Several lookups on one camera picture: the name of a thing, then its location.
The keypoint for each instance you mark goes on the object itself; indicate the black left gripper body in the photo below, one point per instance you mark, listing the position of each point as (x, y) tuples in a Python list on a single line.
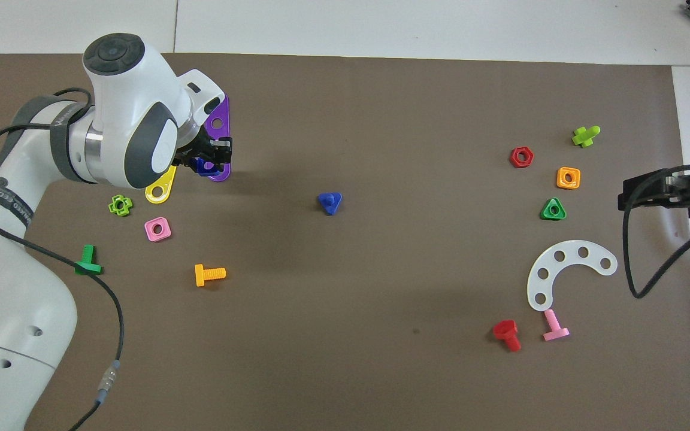
[(194, 149)]

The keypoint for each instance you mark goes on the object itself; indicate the green triangle nut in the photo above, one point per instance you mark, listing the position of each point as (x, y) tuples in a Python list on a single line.
[(545, 212)]

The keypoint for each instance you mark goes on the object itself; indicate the lime cross-head bolt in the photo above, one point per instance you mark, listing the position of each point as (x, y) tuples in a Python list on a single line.
[(584, 136)]

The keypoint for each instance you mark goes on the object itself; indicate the red hex nut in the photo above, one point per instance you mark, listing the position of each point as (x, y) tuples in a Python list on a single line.
[(514, 161)]

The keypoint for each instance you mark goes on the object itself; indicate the lime cross nut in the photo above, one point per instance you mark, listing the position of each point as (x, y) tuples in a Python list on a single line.
[(113, 208)]

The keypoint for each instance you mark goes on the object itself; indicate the red hex-head bolt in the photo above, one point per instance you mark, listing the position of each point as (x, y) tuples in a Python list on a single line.
[(507, 332)]

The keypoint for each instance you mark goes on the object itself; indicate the pink square nut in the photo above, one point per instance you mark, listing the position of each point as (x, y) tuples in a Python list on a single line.
[(151, 234)]

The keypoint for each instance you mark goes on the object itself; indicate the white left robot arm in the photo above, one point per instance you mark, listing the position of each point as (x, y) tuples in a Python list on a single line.
[(9, 287)]

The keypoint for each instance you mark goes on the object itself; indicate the purple four-hole strip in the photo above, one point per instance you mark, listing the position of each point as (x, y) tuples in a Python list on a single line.
[(222, 111)]

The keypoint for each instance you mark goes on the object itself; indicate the brown table mat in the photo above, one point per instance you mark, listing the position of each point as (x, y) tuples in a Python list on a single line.
[(381, 299)]

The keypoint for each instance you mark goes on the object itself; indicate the orange square nut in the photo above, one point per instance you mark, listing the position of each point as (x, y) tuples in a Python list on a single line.
[(561, 182)]

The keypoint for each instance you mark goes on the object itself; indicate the green bolt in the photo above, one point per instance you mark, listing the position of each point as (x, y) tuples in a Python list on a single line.
[(87, 263)]

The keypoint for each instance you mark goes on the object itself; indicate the yellow three-hole strip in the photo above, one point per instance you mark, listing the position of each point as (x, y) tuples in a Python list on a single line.
[(165, 185)]

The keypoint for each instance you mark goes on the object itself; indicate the orange bolt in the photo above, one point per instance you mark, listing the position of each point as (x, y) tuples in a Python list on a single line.
[(204, 275)]

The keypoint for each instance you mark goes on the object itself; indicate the pink bolt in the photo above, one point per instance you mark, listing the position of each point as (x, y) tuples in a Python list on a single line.
[(555, 328)]

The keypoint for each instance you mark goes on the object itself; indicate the blue triangle-head bolt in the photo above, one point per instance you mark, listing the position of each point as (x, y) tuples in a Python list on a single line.
[(329, 202)]

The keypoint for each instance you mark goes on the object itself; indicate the white curved hole plate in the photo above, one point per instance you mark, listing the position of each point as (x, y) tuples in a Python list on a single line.
[(538, 281)]

